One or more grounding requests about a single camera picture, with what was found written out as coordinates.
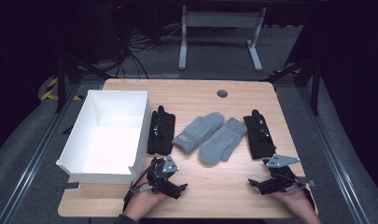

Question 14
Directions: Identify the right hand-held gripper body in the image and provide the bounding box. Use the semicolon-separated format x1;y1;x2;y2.
264;154;316;191

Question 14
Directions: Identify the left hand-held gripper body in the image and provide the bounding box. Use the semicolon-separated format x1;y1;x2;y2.
129;154;180;195

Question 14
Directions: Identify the black glove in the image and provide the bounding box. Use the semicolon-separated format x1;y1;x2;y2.
243;109;277;161
147;105;176;157

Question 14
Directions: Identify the plain grey mitten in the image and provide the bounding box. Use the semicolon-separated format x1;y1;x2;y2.
198;117;248;166

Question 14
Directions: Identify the grey mitten with label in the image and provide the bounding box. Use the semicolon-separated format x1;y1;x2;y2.
172;111;225;155

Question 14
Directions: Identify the white box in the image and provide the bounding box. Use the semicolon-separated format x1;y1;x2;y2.
55;90;152;185

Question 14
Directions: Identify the person's right hand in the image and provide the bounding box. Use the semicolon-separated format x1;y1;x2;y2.
272;189;319;218

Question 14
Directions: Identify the person's left hand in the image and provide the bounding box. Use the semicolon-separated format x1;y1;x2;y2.
124;186;170;222

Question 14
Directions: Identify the black tripod stand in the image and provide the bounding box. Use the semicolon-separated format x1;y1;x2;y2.
264;55;322;117
54;54;114;114

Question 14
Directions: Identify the yellow black floor tape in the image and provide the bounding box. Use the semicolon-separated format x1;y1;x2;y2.
40;77;84;102

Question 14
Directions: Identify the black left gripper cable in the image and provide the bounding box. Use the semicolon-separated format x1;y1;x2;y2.
122;160;158;214

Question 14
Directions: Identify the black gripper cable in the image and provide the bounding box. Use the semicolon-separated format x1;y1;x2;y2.
301;176;317;214
122;160;158;214

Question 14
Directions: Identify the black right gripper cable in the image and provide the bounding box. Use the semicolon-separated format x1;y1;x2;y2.
301;176;317;214

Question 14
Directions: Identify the tangle of black floor cables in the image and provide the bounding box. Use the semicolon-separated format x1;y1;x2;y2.
115;22;185;79

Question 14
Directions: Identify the white metal stand frame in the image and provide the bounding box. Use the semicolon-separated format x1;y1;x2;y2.
177;4;268;73

